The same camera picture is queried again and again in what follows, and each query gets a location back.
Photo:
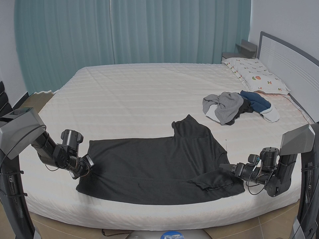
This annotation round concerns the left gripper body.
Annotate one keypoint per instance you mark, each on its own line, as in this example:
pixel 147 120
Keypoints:
pixel 83 167

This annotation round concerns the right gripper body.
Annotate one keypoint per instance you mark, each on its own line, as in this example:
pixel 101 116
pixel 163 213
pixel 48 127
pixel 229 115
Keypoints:
pixel 246 171

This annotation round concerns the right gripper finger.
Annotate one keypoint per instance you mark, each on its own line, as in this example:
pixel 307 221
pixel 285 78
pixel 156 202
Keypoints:
pixel 225 167

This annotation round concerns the black T-shirt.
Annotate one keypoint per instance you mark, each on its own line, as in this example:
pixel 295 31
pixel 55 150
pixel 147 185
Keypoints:
pixel 149 163

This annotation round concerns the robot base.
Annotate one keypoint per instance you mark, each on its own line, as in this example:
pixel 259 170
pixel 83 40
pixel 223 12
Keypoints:
pixel 149 236

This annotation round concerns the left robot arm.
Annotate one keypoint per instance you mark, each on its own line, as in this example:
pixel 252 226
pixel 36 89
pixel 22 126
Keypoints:
pixel 22 128

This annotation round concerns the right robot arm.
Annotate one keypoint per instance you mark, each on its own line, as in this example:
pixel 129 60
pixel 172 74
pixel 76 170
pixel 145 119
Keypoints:
pixel 296 138

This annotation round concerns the pile of clothes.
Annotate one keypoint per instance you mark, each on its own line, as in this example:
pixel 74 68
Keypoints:
pixel 226 106

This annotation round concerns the bed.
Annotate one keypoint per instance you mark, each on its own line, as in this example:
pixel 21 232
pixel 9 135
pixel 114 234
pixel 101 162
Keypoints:
pixel 137 93

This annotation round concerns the white printed pillow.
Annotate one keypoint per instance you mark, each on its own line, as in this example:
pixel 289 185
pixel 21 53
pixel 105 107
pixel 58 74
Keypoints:
pixel 256 75

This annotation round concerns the grey bedside table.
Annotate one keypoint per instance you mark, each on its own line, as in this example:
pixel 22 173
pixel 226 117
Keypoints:
pixel 248 45

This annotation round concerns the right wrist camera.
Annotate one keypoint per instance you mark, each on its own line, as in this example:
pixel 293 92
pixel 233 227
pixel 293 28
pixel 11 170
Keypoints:
pixel 254 159

